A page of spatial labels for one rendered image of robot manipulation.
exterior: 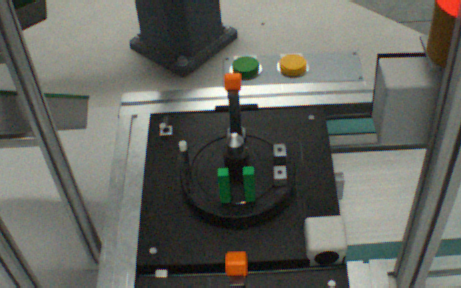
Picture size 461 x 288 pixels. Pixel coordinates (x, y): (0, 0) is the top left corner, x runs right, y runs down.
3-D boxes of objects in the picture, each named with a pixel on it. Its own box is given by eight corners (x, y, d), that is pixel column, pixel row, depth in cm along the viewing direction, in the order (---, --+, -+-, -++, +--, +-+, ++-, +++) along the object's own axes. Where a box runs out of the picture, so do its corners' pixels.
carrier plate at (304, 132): (151, 126, 88) (149, 115, 86) (323, 116, 87) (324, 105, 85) (138, 274, 71) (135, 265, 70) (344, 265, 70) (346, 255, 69)
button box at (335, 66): (225, 85, 100) (222, 55, 95) (355, 79, 99) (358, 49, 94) (225, 116, 95) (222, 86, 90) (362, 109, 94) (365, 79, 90)
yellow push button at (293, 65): (278, 63, 95) (278, 53, 93) (304, 62, 94) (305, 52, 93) (280, 81, 92) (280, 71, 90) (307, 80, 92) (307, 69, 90)
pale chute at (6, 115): (5, 122, 85) (7, 91, 85) (87, 128, 83) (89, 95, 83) (-133, 126, 57) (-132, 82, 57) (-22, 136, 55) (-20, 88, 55)
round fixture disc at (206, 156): (183, 140, 83) (181, 130, 81) (291, 135, 82) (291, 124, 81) (179, 229, 73) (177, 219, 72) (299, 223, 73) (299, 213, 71)
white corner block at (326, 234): (303, 235, 74) (304, 216, 71) (340, 233, 74) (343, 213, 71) (306, 269, 71) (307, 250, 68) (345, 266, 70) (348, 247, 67)
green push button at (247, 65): (232, 66, 95) (231, 55, 93) (259, 64, 95) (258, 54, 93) (232, 83, 92) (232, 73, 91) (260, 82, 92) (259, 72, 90)
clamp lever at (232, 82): (228, 129, 80) (224, 72, 76) (244, 128, 80) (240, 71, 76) (227, 142, 77) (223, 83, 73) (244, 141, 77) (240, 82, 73)
